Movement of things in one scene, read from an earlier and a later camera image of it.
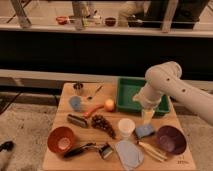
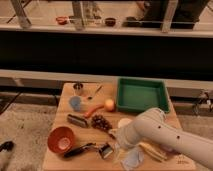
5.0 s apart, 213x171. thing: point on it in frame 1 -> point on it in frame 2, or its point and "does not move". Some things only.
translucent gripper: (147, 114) -> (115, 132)
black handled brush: (76, 150) does not move
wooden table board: (89, 134) does not move
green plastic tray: (127, 88) does not move
